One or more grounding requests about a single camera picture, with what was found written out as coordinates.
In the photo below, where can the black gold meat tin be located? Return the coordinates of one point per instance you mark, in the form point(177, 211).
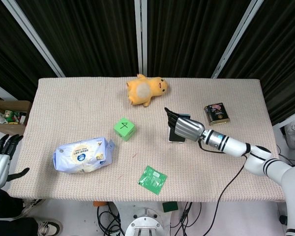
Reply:
point(216, 114)

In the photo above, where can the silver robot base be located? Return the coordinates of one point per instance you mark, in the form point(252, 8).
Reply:
point(143, 223)

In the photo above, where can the blue white wipes pack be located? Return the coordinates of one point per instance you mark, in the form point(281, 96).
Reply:
point(81, 156)

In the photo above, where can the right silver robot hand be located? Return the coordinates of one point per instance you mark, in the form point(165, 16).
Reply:
point(188, 127)

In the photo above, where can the brown cardboard box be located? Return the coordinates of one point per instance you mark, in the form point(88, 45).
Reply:
point(17, 104)

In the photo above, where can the beige waffle tablecloth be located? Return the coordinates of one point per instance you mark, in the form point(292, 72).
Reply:
point(76, 105)

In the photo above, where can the black curtain panel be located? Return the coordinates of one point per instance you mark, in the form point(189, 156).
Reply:
point(191, 34)
point(12, 49)
point(282, 54)
point(88, 34)

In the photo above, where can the green numbered cube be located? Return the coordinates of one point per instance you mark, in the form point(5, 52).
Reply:
point(124, 129)

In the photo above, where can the green foil sachet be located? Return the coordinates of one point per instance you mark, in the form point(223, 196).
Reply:
point(152, 180)

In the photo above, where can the black white sneaker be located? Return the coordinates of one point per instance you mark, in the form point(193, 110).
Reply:
point(49, 227)
point(33, 206)

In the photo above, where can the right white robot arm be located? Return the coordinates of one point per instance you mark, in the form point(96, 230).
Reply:
point(260, 159)

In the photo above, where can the orange block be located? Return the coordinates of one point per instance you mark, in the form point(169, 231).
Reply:
point(99, 204)

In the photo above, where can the green sponge block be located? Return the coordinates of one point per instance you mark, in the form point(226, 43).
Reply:
point(170, 206)

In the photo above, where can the grey frame post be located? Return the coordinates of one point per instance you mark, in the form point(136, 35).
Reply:
point(140, 37)
point(238, 37)
point(37, 39)

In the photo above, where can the yellow plush toy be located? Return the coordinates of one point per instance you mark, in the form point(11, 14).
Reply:
point(145, 91)

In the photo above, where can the black trousers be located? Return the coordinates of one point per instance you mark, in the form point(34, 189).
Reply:
point(12, 221)

